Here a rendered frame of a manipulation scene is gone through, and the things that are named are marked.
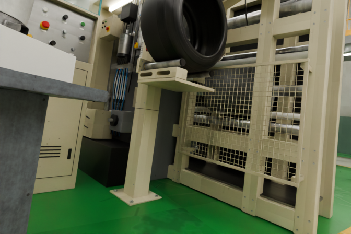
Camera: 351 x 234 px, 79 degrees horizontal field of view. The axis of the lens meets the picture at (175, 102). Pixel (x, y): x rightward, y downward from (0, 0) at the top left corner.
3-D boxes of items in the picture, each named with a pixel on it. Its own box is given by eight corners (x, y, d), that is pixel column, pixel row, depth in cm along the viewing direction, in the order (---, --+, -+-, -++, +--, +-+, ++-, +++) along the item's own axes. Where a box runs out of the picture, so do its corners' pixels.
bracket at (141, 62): (135, 72, 141) (137, 58, 142) (177, 84, 169) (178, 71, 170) (138, 72, 139) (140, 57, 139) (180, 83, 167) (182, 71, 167)
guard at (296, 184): (177, 152, 176) (187, 69, 180) (178, 152, 177) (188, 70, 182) (297, 187, 112) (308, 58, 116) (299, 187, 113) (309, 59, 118)
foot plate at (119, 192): (109, 191, 153) (109, 188, 153) (139, 186, 171) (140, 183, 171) (129, 206, 133) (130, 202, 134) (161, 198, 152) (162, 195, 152)
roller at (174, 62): (143, 62, 143) (149, 64, 146) (142, 69, 142) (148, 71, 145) (180, 57, 118) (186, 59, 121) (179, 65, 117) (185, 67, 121)
